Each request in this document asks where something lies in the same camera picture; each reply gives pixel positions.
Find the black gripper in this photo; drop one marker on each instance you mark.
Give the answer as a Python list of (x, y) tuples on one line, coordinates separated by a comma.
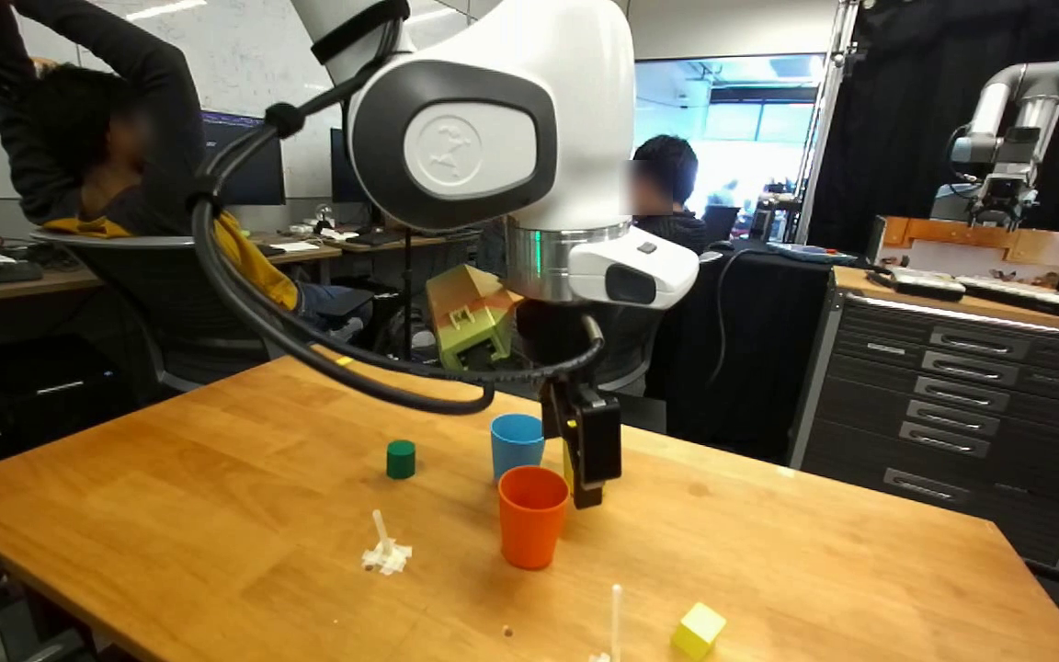
[(566, 352)]

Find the orange plastic cup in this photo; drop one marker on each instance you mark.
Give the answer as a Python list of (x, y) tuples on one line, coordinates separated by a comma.
[(529, 515)]

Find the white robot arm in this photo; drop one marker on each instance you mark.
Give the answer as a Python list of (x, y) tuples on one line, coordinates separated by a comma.
[(518, 119)]

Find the silver background robot arm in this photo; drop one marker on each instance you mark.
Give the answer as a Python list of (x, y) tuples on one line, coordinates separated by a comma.
[(1002, 150)]

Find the blue plastic cup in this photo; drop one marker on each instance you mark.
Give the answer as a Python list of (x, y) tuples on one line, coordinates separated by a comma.
[(517, 439)]

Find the clear plastic stick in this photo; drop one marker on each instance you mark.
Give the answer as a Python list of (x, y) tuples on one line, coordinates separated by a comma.
[(611, 647)]

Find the green cylinder block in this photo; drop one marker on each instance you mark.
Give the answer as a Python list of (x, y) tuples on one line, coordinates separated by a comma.
[(402, 457)]

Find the white plastic connector piece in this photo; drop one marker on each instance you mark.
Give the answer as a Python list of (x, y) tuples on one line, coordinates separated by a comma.
[(388, 553)]

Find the yellow cube block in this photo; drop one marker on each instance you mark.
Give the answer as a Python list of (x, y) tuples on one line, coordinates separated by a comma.
[(695, 633)]

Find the person in black shirt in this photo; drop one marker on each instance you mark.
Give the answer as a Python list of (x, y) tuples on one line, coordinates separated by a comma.
[(660, 186)]

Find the grey drawer cabinet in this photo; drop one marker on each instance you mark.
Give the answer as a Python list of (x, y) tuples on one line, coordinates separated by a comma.
[(945, 402)]

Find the cardboard box on cabinet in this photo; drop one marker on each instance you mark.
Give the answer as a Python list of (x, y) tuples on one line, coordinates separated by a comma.
[(956, 249)]

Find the person in yellow shirt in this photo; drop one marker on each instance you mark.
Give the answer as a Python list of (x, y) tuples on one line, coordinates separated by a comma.
[(103, 155)]

